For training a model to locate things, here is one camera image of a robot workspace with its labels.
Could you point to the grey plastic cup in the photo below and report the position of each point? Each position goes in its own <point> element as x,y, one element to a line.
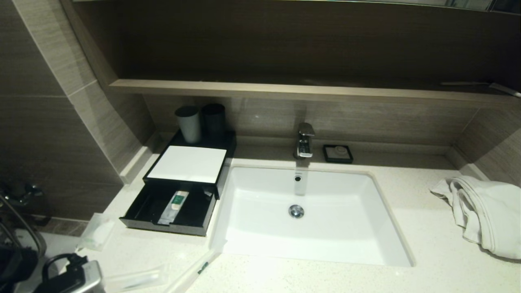
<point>189,124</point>

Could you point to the black sliding drawer tray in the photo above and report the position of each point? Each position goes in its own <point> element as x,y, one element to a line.
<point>191,228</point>

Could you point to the long clear packet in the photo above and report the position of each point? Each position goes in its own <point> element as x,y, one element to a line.
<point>134,280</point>

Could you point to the black drawer amenity box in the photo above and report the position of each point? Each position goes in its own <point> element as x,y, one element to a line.
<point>228,154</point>

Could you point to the chrome faucet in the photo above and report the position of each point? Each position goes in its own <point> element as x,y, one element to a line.
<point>304,142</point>

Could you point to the black plastic cup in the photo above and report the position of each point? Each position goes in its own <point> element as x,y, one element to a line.
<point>213,120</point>

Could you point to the black square soap dish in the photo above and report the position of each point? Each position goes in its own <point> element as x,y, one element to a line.
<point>326,158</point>

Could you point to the chrome sink drain plug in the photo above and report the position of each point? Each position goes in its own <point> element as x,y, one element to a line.
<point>296,211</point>

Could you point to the round white soap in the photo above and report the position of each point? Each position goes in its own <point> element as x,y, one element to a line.
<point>340,152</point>

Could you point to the white ceramic sink basin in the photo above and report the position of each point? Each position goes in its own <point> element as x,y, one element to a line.
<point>346,219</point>

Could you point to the wrapped toothbrush with green mark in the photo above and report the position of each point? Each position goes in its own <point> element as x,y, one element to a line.
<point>195,270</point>

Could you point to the small clear cotton packet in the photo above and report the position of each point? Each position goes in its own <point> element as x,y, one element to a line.
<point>97,234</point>

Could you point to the white crumpled towel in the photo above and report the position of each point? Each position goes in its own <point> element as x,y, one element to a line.
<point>488,211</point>

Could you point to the grey wrapped shelf item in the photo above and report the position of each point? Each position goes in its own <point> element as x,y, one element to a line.
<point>504,89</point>

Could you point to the wooden wall shelf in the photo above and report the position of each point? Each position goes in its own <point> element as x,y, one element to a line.
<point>285,91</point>

